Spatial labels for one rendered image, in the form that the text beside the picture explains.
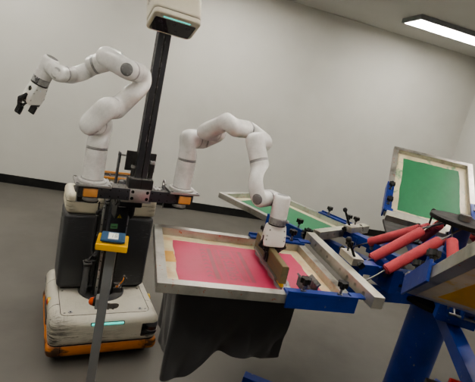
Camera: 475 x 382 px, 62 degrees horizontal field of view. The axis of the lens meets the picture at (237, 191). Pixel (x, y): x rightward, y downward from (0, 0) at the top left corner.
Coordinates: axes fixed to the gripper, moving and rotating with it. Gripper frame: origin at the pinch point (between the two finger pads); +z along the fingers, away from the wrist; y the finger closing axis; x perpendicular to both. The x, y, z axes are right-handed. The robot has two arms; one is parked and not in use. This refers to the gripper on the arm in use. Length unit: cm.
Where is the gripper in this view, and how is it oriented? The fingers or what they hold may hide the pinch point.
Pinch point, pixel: (270, 256)
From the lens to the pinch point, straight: 178.9
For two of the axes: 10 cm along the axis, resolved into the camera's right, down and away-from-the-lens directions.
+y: -9.6, -1.3, -2.6
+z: -1.8, 9.7, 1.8
